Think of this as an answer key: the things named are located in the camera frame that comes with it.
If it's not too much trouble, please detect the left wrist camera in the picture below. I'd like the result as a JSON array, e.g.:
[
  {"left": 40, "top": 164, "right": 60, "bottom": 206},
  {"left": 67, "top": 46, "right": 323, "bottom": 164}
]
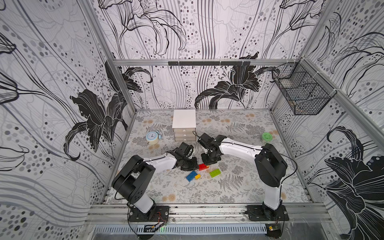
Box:
[{"left": 175, "top": 142, "right": 194, "bottom": 158}]

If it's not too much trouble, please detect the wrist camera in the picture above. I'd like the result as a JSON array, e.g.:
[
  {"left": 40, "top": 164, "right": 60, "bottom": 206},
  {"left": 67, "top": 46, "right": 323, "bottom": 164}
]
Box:
[
  {"left": 175, "top": 142, "right": 194, "bottom": 158},
  {"left": 198, "top": 133, "right": 215, "bottom": 151}
]

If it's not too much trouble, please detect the green lego brick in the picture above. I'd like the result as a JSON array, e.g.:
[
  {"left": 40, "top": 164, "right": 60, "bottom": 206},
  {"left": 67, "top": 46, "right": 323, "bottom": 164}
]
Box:
[{"left": 209, "top": 169, "right": 221, "bottom": 178}]

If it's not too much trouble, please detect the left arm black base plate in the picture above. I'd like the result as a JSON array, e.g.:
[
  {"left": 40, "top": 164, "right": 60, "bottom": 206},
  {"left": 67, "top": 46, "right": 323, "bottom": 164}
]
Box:
[{"left": 128, "top": 205, "right": 170, "bottom": 223}]

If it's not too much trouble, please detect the white drawer cabinet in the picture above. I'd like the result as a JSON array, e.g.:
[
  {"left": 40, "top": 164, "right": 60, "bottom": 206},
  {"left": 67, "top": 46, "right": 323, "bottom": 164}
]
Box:
[{"left": 172, "top": 110, "right": 197, "bottom": 142}]

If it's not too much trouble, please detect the aluminium front rail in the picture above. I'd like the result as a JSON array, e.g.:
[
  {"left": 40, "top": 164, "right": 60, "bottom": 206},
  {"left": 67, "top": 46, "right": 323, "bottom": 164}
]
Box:
[{"left": 86, "top": 203, "right": 332, "bottom": 224}]

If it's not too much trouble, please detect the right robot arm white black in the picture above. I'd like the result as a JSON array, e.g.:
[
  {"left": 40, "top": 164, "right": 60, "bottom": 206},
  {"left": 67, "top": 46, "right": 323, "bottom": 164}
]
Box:
[{"left": 198, "top": 134, "right": 288, "bottom": 211}]

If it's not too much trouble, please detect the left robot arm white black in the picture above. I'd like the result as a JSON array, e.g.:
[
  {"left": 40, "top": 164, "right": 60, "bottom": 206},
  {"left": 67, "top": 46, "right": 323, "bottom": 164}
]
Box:
[{"left": 112, "top": 153, "right": 198, "bottom": 214}]

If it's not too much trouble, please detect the black wire basket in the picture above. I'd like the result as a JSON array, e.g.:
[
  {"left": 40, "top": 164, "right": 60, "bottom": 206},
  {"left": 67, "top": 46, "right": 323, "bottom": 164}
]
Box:
[{"left": 272, "top": 60, "right": 337, "bottom": 116}]

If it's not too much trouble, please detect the white slotted cable duct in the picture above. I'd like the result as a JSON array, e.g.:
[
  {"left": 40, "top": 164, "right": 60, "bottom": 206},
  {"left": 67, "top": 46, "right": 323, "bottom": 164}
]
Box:
[{"left": 94, "top": 223, "right": 267, "bottom": 235}]

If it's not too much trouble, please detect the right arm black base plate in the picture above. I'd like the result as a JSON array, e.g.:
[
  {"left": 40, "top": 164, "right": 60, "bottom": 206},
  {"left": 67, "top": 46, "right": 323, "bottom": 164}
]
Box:
[{"left": 245, "top": 204, "right": 290, "bottom": 223}]

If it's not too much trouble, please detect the blue lego brick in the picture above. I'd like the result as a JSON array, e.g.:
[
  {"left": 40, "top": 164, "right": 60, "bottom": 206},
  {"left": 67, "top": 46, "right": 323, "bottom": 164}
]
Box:
[{"left": 186, "top": 171, "right": 198, "bottom": 183}]

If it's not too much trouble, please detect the small blue alarm clock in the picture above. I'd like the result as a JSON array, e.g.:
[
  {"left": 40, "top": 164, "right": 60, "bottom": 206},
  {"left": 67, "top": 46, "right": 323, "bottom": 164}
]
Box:
[{"left": 146, "top": 131, "right": 163, "bottom": 146}]

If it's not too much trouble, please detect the red lego brick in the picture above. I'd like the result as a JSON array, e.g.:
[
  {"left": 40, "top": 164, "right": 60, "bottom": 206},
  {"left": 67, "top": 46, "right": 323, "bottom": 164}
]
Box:
[{"left": 199, "top": 164, "right": 209, "bottom": 171}]

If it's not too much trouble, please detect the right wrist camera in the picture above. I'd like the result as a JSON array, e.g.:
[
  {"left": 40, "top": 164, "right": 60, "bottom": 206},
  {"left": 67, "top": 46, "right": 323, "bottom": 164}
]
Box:
[{"left": 198, "top": 133, "right": 215, "bottom": 151}]

